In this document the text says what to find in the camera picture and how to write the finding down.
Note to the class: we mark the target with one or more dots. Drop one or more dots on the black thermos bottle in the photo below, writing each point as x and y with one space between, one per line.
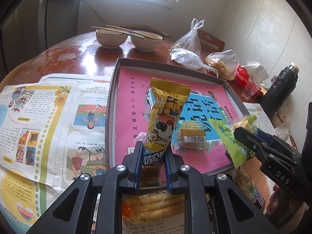
280 90

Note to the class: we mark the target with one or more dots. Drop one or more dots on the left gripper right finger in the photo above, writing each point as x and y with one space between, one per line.
172 163

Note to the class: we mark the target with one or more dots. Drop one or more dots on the yellow panda snack bar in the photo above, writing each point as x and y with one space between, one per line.
170 98

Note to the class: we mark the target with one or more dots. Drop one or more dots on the tied clear plastic bag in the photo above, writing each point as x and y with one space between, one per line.
190 41

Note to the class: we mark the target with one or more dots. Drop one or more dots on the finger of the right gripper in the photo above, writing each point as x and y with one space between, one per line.
264 136
251 141

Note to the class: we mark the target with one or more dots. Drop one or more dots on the right white ceramic bowl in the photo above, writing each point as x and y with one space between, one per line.
146 44

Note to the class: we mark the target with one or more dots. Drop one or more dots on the green yellow pastry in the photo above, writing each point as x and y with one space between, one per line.
238 153

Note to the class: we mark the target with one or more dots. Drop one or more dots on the person's right hand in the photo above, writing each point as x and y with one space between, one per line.
279 203

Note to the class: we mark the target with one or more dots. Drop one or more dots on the orange egg rolls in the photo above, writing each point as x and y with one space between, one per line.
151 207

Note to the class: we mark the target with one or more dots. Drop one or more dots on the dark refrigerator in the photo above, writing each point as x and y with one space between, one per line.
34 26

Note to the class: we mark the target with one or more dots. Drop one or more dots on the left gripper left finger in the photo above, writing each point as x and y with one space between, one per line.
133 162

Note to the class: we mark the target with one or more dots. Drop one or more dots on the wooden chair back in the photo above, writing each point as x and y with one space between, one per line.
209 43

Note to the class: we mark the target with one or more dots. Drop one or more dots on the left white ceramic bowl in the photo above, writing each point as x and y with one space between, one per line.
110 39

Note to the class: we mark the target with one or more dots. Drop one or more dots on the white ceramic bowl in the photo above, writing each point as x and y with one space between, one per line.
110 39
146 44

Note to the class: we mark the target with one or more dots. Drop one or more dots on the crumpled clear plastic bag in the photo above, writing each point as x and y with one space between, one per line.
191 61

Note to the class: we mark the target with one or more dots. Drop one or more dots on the plastic bag of fried snacks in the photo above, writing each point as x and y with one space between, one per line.
226 63

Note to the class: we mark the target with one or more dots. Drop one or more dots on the wooden chopsticks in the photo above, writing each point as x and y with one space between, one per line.
126 31

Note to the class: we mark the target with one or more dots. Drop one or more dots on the brown silver candy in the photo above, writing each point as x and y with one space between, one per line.
141 137

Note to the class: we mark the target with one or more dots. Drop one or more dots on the blue cookie packet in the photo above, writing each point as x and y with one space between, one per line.
259 200

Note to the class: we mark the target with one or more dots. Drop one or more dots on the red tissue pack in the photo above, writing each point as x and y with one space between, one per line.
254 72

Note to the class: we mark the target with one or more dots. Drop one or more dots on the green pastry clear wrapper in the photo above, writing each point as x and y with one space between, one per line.
245 183

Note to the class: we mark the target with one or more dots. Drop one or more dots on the clear plastic cup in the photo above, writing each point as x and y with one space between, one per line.
250 90

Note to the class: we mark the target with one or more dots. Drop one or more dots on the small yellow cake packet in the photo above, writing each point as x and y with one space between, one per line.
190 136

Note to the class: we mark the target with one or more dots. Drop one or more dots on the dark cardboard box tray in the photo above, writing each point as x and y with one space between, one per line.
131 100

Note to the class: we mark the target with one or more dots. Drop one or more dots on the colourful student newspaper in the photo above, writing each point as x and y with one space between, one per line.
63 126

